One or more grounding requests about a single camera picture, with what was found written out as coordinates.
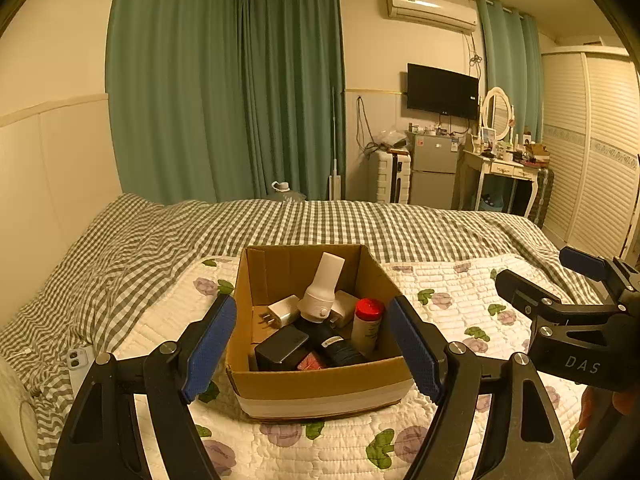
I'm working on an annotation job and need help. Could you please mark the white suitcase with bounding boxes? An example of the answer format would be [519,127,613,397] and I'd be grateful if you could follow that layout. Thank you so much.
[369,149,412,204]

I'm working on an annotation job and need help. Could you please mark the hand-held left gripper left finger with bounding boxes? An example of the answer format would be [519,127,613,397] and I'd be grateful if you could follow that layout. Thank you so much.
[50,294,238,480]

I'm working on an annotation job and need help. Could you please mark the clear water jug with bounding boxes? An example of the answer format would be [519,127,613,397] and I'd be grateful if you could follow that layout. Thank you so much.
[270,181,308,202]

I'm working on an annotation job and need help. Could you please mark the white dressing table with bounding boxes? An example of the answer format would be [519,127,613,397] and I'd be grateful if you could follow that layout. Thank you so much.
[457,147,541,218]

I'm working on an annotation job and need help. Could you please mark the white oval mirror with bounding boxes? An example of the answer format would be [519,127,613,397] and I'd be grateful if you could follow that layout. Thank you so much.
[481,86,514,142]

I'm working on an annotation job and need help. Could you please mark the white bottle-shaped device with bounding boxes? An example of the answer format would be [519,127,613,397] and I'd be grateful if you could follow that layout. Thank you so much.
[297,252,346,323]

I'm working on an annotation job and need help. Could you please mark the white phone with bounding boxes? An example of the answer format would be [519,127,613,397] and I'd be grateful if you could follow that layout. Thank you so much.
[66,347,93,372]

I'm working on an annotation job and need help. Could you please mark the person's right hand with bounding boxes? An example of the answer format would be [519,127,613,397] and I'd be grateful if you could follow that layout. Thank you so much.
[577,387,640,432]

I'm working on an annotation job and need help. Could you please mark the grey checked bedsheet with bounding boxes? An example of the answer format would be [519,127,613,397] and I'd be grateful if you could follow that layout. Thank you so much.
[0,194,606,480]

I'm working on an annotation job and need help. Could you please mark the light teal curtain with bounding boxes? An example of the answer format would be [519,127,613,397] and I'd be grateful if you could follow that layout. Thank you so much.
[475,0,545,141]

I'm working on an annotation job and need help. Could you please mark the white charger plug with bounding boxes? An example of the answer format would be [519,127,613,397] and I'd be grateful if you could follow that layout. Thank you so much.
[332,290,358,330]
[259,296,301,331]

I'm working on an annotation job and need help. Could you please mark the white air conditioner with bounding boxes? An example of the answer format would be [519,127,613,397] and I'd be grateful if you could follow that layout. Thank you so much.
[385,0,477,36]

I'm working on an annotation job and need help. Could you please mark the white flat mop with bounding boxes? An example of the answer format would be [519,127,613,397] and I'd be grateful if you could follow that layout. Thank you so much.
[325,87,343,201]

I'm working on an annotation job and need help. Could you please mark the dark suitcase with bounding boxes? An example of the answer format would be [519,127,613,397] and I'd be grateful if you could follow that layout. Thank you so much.
[527,167,555,226]

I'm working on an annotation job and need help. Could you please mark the white bottle red cap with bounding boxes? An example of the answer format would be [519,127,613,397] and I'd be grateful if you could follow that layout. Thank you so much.
[350,298,386,353]

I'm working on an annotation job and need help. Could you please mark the grey small fridge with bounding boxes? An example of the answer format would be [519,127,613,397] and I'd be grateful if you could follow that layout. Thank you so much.
[407,131,460,207]

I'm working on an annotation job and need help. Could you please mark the white floral quilt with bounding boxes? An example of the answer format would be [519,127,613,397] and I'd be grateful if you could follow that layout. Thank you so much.
[107,255,601,480]

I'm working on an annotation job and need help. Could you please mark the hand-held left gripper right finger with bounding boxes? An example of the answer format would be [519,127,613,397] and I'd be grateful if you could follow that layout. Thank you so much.
[387,296,573,480]

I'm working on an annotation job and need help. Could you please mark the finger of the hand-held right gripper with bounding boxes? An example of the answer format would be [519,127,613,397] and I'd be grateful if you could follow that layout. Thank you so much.
[495,268,626,330]
[559,246,640,292]

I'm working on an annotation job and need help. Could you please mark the dark grey power bank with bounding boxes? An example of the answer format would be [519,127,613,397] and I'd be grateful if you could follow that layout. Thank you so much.
[254,324,310,372]

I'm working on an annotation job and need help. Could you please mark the black cylindrical bottle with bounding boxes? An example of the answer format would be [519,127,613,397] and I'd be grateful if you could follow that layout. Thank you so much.
[307,321,368,367]

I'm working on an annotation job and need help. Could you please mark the brown cardboard box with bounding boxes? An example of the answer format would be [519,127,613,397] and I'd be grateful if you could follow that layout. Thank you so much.
[225,244,416,421]

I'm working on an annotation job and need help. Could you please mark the white louvred wardrobe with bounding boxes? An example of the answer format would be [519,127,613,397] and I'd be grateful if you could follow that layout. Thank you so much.
[540,45,640,266]

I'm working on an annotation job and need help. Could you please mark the green curtain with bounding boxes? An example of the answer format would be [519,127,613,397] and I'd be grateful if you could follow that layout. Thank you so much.
[237,0,347,201]
[106,0,246,206]

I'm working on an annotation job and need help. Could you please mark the black wall television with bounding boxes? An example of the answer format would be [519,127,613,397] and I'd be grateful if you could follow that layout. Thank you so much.
[406,62,480,122]

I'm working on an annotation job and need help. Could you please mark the hanging wall cables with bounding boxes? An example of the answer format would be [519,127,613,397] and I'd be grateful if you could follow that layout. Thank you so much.
[355,96,382,155]

